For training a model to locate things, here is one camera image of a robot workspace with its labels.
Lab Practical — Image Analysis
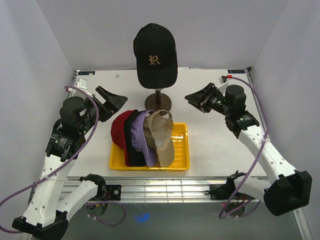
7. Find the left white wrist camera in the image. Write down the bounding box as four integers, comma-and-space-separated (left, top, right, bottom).
73, 77, 92, 96

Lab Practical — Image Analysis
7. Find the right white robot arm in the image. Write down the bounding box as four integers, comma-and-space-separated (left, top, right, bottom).
185, 83, 312, 216

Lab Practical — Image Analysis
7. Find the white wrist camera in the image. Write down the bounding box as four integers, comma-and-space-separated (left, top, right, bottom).
217, 75, 232, 93
73, 77, 92, 96

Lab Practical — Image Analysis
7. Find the purple LA cap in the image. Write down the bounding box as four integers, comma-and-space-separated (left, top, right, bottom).
130, 110, 157, 167

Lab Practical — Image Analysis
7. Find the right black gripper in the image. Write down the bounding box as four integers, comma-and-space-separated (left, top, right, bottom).
183, 83, 231, 117

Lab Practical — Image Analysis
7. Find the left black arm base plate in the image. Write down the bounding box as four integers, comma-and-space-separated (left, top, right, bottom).
94, 184, 122, 201

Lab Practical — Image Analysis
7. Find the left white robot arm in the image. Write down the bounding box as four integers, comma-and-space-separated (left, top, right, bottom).
12, 86, 128, 240

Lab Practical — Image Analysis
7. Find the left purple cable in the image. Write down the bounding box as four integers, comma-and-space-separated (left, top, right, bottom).
0, 85, 126, 233

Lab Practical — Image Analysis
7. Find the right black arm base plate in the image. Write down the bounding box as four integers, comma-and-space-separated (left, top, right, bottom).
204, 184, 253, 200

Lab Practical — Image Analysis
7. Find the beige R cap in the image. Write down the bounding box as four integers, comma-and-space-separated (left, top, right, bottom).
143, 109, 175, 168

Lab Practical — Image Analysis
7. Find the purple cable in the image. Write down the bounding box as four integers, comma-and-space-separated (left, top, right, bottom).
202, 74, 270, 220
0, 85, 126, 233

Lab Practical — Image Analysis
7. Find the black R sport cap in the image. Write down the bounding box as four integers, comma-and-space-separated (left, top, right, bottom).
133, 23, 178, 89

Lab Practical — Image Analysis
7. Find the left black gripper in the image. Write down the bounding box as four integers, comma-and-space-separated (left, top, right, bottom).
78, 85, 127, 134

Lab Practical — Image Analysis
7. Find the aluminium frame rail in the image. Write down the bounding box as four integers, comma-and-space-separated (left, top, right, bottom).
60, 67, 268, 203

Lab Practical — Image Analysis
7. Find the black cap red trim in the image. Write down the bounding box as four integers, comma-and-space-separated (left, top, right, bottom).
124, 109, 146, 167

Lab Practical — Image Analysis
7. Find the yellow plastic tray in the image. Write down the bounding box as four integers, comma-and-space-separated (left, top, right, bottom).
109, 122, 190, 172

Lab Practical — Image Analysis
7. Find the dark wooden mannequin stand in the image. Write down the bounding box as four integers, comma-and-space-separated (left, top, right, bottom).
144, 89, 172, 111

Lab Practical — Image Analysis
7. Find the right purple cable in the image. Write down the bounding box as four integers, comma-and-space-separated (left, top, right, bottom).
202, 74, 270, 220

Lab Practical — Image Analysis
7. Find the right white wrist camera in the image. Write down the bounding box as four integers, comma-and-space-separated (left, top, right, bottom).
217, 75, 232, 93

